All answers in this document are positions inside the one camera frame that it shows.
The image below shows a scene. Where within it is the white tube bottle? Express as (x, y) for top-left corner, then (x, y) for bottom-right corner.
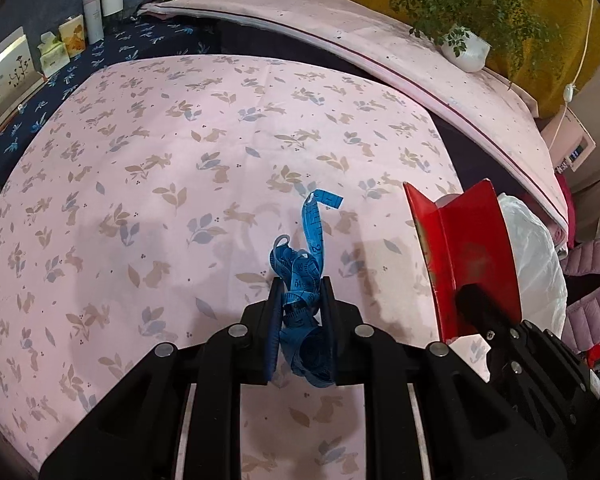
(82, 0), (105, 45)

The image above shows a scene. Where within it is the purple down jacket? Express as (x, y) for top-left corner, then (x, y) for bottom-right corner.
(562, 240), (600, 356)

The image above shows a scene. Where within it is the red cardboard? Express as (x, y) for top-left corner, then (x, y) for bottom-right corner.
(402, 180), (523, 345)

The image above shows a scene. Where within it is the white printed card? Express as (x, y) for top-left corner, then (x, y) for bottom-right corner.
(0, 26), (46, 136)

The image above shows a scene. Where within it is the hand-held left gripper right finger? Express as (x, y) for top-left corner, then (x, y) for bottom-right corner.
(320, 276), (566, 480)

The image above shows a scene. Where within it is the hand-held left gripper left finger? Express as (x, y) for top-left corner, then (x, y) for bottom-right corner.
(40, 277), (286, 480)

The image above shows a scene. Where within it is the pink appliance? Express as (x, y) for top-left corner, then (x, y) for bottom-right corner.
(540, 110), (596, 176)

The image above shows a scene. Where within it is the pink speckled cloth red piping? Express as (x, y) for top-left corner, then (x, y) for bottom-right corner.
(139, 0), (568, 231)

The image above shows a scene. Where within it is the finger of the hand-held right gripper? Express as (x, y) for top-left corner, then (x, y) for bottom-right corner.
(455, 284), (520, 342)

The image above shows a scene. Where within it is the navy floral cloth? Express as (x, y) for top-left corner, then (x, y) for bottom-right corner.
(0, 15), (218, 186)

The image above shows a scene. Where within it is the blue measuring tape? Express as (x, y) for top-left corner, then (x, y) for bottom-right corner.
(270, 189), (342, 388)

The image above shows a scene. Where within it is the white plastic bin liner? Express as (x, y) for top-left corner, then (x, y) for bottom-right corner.
(432, 191), (568, 383)

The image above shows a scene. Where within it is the potted green plant white pot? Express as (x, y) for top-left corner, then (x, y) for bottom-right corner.
(390, 0), (563, 73)

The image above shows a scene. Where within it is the white cable with switch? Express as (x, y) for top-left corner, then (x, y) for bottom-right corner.
(550, 0), (596, 161)

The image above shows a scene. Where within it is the pink rabbit print sheet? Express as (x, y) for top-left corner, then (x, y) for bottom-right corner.
(0, 54), (473, 480)

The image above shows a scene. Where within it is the orange floral tin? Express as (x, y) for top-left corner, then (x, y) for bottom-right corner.
(59, 15), (88, 57)

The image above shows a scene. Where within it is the green tissue pack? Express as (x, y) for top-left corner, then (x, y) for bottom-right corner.
(36, 31), (69, 75)

